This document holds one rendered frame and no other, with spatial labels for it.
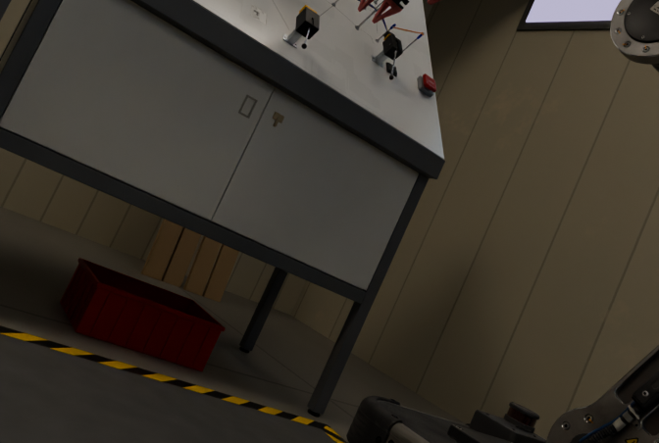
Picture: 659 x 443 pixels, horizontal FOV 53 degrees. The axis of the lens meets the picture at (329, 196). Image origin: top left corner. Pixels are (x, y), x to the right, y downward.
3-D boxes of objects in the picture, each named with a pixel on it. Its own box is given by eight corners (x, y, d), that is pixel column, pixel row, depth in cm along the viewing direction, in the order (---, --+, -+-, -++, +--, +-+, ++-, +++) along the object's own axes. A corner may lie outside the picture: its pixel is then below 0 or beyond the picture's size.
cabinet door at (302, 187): (368, 291, 200) (421, 173, 204) (212, 221, 173) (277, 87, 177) (363, 289, 202) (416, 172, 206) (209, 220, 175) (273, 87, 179)
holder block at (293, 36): (280, 59, 173) (304, 34, 167) (283, 29, 180) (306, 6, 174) (295, 68, 175) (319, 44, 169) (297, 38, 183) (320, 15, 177)
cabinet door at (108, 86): (210, 221, 173) (275, 86, 177) (-3, 124, 146) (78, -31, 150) (208, 220, 175) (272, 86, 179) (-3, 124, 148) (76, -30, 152)
